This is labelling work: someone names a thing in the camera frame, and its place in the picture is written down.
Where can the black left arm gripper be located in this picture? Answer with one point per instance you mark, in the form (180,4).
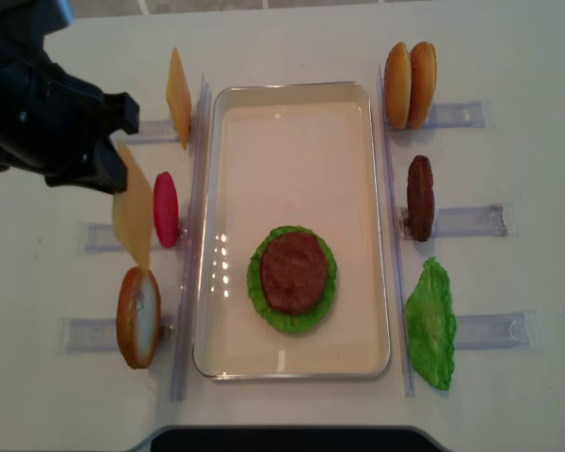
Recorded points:
(59,127)

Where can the orange cheese slice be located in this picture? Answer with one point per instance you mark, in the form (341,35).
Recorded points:
(132,211)
(178,98)

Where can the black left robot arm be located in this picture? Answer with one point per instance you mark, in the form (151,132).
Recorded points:
(25,24)

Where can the red tomato slice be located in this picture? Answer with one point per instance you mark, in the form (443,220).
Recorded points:
(165,210)

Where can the meat patty in tray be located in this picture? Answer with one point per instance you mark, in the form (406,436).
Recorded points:
(293,273)

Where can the lettuce leaf in tray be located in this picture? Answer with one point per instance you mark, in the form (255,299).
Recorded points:
(292,324)

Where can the upright brown meat patty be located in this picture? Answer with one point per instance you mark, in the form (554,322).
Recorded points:
(420,198)

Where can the upright green lettuce leaf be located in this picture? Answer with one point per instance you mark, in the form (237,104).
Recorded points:
(432,326)

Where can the clear left long strip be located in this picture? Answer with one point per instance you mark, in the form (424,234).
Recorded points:
(193,247)

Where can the clear long strip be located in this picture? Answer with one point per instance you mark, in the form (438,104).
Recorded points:
(193,247)
(406,367)

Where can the bun half left rack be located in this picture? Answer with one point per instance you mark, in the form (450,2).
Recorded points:
(138,317)

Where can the bun half rack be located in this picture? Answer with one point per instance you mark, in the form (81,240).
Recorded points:
(424,79)
(397,80)
(138,317)

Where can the white metal tray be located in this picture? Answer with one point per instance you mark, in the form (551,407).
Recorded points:
(291,156)

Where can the black base at bottom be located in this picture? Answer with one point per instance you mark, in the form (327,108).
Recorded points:
(292,439)

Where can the inner bun half right rack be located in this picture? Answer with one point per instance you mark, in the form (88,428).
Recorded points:
(397,80)

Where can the outer bun half right rack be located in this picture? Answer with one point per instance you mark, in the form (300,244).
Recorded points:
(424,79)

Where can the clear right long strip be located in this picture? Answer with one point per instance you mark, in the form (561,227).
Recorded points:
(406,367)

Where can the clear tomato holder rail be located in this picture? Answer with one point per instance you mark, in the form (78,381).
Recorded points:
(94,238)

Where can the clear cheese holder rail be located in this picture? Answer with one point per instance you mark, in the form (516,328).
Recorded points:
(153,132)

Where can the clear left bun holder rail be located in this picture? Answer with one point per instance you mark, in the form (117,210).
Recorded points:
(77,335)

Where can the clear bun holder rail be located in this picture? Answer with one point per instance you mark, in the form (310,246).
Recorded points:
(77,335)
(474,114)

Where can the clear patty holder rail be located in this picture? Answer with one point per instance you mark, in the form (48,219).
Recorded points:
(496,219)

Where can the clear lettuce holder rail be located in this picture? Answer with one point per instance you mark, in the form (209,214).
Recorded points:
(517,330)

